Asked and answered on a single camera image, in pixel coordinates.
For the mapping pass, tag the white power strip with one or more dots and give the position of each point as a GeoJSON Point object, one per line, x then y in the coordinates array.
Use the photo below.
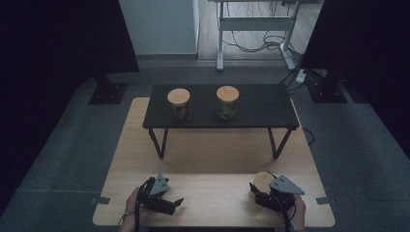
{"type": "Point", "coordinates": [301, 76]}

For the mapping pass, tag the white desk frame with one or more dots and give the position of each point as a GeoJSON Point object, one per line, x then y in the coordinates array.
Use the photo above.
{"type": "Point", "coordinates": [256, 24]}

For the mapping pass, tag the person's left hand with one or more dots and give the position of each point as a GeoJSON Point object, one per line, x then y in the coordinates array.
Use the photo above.
{"type": "Point", "coordinates": [135, 209]}

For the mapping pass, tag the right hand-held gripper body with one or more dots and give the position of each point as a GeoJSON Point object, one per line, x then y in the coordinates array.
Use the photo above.
{"type": "Point", "coordinates": [283, 190]}

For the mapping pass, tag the grey tape strip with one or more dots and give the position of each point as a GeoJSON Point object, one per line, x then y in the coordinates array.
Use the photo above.
{"type": "Point", "coordinates": [326, 200]}
{"type": "Point", "coordinates": [100, 200]}

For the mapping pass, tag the black shelf with metal legs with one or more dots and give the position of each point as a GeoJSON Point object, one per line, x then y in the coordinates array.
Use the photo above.
{"type": "Point", "coordinates": [264, 106]}

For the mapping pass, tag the white cabinet panel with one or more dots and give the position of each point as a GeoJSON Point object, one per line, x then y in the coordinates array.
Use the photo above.
{"type": "Point", "coordinates": [158, 27]}

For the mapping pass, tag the wooden cylinder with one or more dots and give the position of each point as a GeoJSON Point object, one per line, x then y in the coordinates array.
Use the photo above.
{"type": "Point", "coordinates": [262, 181]}
{"type": "Point", "coordinates": [227, 94]}

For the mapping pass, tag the glass jar of brown spice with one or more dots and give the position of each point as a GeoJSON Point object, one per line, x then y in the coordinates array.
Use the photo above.
{"type": "Point", "coordinates": [179, 96]}

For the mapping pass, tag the person's right hand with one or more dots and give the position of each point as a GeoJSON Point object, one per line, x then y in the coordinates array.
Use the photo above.
{"type": "Point", "coordinates": [298, 211]}

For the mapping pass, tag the black stand base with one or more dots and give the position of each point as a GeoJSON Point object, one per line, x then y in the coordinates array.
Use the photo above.
{"type": "Point", "coordinates": [325, 92]}
{"type": "Point", "coordinates": [108, 93]}

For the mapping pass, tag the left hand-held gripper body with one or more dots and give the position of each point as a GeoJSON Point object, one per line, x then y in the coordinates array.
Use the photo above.
{"type": "Point", "coordinates": [158, 193]}

